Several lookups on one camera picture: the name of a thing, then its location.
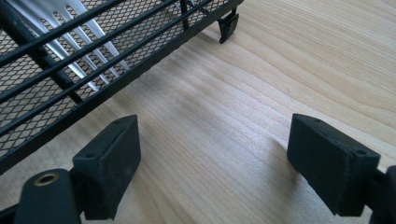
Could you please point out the silver metal fork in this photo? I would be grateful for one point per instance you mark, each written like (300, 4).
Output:
(67, 40)

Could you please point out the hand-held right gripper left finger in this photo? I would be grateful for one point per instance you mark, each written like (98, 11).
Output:
(107, 174)

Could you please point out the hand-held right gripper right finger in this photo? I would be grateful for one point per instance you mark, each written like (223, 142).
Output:
(330, 165)

